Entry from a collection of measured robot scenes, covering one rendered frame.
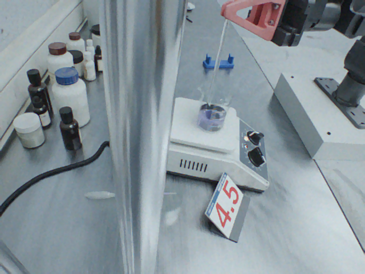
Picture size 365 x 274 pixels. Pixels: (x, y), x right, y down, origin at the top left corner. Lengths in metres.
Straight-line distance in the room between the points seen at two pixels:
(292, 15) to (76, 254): 0.44
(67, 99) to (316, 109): 0.55
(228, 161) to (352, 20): 0.29
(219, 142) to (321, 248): 0.24
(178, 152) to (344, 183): 0.35
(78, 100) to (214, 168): 0.29
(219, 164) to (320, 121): 0.29
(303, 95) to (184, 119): 0.35
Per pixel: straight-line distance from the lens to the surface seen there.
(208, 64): 0.82
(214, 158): 0.42
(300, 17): 0.38
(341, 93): 0.72
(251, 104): 0.70
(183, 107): 0.47
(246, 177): 0.45
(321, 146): 0.59
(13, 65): 0.61
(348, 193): 0.59
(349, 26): 0.49
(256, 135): 0.49
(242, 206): 0.45
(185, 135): 0.41
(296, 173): 0.56
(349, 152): 0.65
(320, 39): 2.32
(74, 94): 0.51
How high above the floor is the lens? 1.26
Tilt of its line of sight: 42 degrees down
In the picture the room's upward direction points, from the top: 9 degrees clockwise
